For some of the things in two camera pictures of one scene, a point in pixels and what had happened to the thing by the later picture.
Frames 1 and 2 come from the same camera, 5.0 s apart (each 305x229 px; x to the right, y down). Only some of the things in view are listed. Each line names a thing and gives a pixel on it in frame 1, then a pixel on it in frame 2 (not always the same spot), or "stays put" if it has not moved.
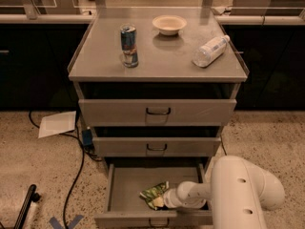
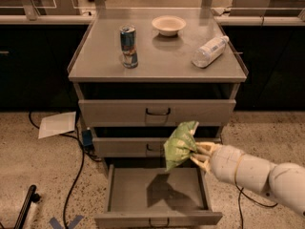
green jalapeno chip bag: [153, 192] → [180, 145]
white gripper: [170, 198] → [225, 163]
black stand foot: [32, 196] stays put
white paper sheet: [59, 123] stays put
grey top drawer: [156, 113] stays put
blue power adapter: [87, 136] stays put
